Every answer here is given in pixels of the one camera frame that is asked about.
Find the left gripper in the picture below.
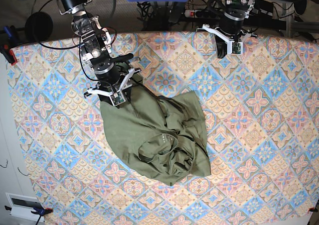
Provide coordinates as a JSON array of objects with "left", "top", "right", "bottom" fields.
[{"left": 216, "top": 10, "right": 245, "bottom": 59}]

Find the white power strip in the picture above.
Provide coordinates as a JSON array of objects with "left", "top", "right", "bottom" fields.
[{"left": 184, "top": 9, "right": 219, "bottom": 19}]

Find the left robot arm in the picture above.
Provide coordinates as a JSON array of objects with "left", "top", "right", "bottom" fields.
[{"left": 202, "top": 0, "right": 256, "bottom": 59}]

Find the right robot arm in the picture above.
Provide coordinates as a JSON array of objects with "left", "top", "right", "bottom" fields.
[{"left": 56, "top": 0, "right": 133, "bottom": 93}]

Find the patterned colourful tablecloth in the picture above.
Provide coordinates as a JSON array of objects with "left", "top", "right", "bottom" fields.
[{"left": 3, "top": 32, "right": 319, "bottom": 225}]

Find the white wall outlet box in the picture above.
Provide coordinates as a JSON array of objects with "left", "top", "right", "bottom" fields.
[{"left": 5, "top": 193, "right": 42, "bottom": 221}]

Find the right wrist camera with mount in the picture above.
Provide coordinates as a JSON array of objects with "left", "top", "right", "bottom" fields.
[{"left": 84, "top": 68, "right": 141, "bottom": 107}]

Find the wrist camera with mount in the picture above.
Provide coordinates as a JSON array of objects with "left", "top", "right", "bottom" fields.
[
  {"left": 84, "top": 68, "right": 141, "bottom": 107},
  {"left": 196, "top": 24, "right": 257, "bottom": 55}
]

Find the red black clamp upper left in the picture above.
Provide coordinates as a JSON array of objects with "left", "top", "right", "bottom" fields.
[{"left": 0, "top": 26, "right": 17, "bottom": 65}]

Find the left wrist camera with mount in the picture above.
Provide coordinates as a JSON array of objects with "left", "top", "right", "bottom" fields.
[{"left": 196, "top": 24, "right": 257, "bottom": 55}]

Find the red black clamp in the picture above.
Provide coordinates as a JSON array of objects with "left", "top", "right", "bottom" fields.
[
  {"left": 0, "top": 26, "right": 17, "bottom": 65},
  {"left": 4, "top": 206, "right": 53, "bottom": 224}
]

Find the olive green t-shirt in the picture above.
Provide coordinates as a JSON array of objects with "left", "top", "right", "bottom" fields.
[{"left": 99, "top": 84, "right": 211, "bottom": 186}]

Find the red clamp lower right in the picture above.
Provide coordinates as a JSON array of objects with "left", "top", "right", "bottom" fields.
[{"left": 308, "top": 207, "right": 319, "bottom": 213}]

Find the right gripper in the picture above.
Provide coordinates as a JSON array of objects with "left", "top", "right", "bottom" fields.
[{"left": 91, "top": 59, "right": 130, "bottom": 92}]

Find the red black clamp lower left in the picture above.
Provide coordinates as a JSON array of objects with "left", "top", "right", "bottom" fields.
[{"left": 4, "top": 206, "right": 53, "bottom": 224}]

